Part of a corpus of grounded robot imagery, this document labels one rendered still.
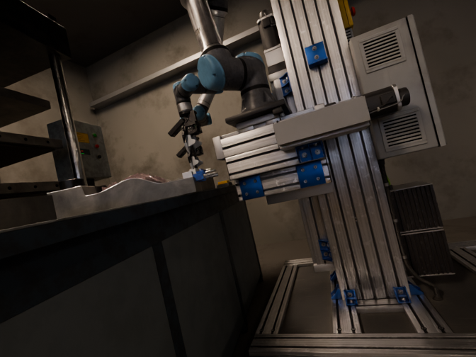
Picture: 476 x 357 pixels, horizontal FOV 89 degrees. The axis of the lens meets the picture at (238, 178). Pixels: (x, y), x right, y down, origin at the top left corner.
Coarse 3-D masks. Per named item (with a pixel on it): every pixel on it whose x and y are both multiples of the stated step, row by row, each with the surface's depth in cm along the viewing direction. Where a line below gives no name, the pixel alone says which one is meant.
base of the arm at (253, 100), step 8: (248, 88) 91; (256, 88) 90; (264, 88) 91; (248, 96) 91; (256, 96) 89; (264, 96) 90; (272, 96) 92; (248, 104) 90; (256, 104) 89; (264, 104) 88
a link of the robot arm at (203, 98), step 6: (204, 96) 140; (210, 96) 141; (198, 102) 140; (204, 102) 140; (210, 102) 142; (198, 108) 138; (204, 108) 140; (198, 114) 137; (204, 114) 139; (198, 120) 143; (204, 120) 146
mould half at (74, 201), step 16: (64, 192) 84; (80, 192) 84; (112, 192) 85; (128, 192) 85; (144, 192) 86; (160, 192) 86; (176, 192) 86; (192, 192) 87; (64, 208) 84; (80, 208) 84; (96, 208) 84
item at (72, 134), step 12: (60, 60) 148; (60, 72) 146; (60, 84) 145; (60, 96) 145; (60, 108) 145; (72, 120) 147; (72, 132) 145; (72, 144) 144; (72, 156) 144; (72, 168) 144; (0, 180) 163; (84, 180) 145
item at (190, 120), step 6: (180, 114) 122; (186, 114) 123; (192, 114) 122; (186, 120) 123; (192, 120) 122; (186, 126) 121; (192, 126) 120; (198, 126) 124; (186, 132) 121; (192, 132) 121; (198, 132) 124
